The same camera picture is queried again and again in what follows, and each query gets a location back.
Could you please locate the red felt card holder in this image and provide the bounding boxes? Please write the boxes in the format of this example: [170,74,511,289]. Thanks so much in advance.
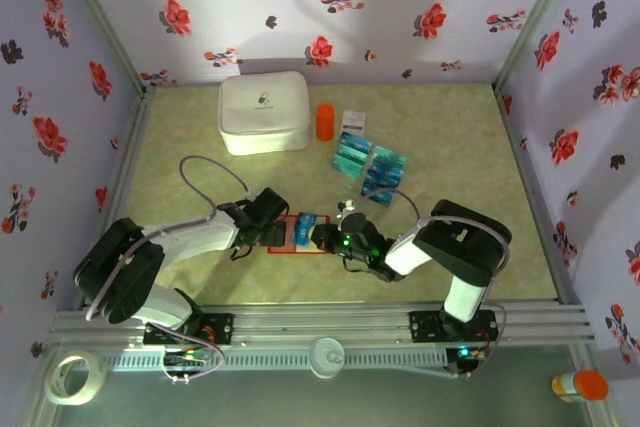
[267,214,334,256]

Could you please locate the teal blister packets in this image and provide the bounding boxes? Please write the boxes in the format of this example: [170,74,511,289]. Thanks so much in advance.
[329,129,409,211]

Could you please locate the white zip pouch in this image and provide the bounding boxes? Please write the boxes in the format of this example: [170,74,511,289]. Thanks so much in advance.
[217,70,311,157]

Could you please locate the orange cylinder container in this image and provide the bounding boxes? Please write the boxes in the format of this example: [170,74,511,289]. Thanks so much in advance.
[315,103,335,141]

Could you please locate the small white printed box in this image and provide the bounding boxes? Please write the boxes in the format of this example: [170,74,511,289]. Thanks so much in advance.
[339,109,367,141]

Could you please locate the white round lid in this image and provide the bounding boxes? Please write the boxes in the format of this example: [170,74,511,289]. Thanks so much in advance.
[308,336,346,379]

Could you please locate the small controller circuit board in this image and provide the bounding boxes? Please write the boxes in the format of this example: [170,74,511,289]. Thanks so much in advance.
[449,344,486,363]
[164,349,209,366]

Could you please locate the orange capped pill bottle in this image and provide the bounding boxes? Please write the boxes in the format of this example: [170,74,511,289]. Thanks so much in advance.
[551,369,610,403]

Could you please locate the clear tape roll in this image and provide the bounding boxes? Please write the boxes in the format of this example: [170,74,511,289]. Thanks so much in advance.
[43,349,109,407]

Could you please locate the long aluminium mounting rail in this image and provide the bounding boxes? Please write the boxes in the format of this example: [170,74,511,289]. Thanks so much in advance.
[47,299,596,348]

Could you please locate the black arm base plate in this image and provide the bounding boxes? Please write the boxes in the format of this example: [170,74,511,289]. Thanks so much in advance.
[143,313,236,348]
[408,309,500,346]

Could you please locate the white slotted cable duct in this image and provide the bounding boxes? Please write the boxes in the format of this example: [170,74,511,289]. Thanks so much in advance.
[102,349,449,373]

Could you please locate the grey looped base cable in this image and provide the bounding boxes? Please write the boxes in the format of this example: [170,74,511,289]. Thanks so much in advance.
[147,321,226,384]

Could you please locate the aluminium side rail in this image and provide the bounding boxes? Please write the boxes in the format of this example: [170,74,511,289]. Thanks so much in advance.
[97,86,157,248]
[492,81,576,306]

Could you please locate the aluminium frame post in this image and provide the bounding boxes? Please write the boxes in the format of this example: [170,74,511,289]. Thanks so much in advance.
[492,0,576,93]
[49,0,157,98]

